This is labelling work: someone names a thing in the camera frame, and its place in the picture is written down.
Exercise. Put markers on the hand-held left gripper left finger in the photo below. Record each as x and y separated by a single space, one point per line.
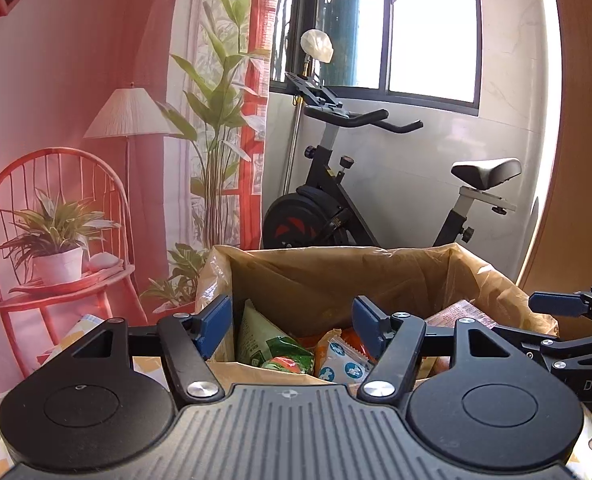
215 326

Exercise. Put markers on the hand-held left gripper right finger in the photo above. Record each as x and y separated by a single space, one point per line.
368 326

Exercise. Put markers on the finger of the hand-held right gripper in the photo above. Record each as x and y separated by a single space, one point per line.
553 304
531 342

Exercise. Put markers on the cardboard box with plastic liner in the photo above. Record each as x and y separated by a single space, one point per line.
326 280

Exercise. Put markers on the white blue-dotted snack packet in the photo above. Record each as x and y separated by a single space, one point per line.
343 367

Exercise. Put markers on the pale red printed snack packet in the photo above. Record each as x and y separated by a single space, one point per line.
458 315

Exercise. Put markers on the bright green red snack packet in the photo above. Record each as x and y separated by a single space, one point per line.
288 357

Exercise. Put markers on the black exercise bike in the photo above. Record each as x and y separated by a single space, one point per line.
321 215

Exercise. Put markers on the checkered floral tablecloth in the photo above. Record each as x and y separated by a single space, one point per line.
88 324

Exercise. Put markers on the brown wooden panel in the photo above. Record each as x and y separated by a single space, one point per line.
586 135

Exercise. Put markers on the printed room backdrop cloth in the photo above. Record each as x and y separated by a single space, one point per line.
75 85

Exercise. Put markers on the pole stand with white cover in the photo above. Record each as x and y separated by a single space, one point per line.
317 45

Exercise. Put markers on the black framed window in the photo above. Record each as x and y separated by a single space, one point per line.
426 25

